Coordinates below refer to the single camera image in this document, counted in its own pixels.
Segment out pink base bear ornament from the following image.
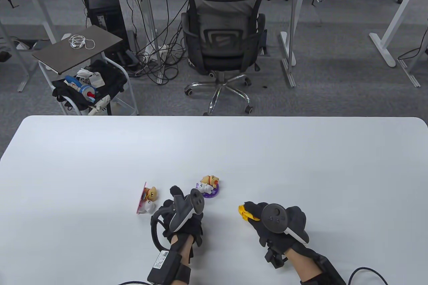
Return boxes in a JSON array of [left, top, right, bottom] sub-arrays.
[[136, 182, 157, 215]]

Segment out white power strip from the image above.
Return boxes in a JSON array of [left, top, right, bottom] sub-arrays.
[[144, 44, 169, 62]]

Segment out black computer tower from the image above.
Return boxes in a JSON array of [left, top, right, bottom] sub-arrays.
[[85, 0, 130, 52]]

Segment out tangle of black cables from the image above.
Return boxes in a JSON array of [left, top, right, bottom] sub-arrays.
[[124, 0, 189, 85]]

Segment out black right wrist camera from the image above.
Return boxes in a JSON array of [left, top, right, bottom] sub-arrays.
[[313, 252, 346, 285]]

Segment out purple base bear ornament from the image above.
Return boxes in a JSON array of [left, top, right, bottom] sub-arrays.
[[196, 175, 220, 198]]

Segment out black white controller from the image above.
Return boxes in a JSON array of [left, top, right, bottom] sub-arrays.
[[150, 188, 205, 251], [261, 203, 310, 245]]

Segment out person's left forearm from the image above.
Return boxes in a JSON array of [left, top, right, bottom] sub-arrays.
[[167, 234, 195, 285]]

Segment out black mesh office chair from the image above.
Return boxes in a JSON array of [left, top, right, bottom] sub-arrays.
[[181, 0, 267, 116]]

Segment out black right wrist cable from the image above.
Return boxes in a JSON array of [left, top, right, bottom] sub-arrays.
[[349, 266, 391, 285]]

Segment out yellow cleaning cloth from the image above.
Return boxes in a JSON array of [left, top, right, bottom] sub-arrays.
[[238, 205, 261, 222]]

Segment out white earphones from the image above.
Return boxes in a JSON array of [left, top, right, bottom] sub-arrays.
[[69, 35, 95, 49]]

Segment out black bag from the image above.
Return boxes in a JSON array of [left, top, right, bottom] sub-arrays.
[[52, 60, 128, 111]]

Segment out person's left hand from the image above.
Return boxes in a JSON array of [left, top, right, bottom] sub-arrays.
[[163, 185, 204, 249]]

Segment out person's right forearm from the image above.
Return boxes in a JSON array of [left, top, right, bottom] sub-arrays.
[[287, 247, 335, 285]]

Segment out side cart with grey top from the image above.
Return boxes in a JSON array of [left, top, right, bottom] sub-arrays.
[[32, 25, 139, 116]]

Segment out person's right hand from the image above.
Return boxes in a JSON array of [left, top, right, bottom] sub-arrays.
[[243, 201, 310, 268]]

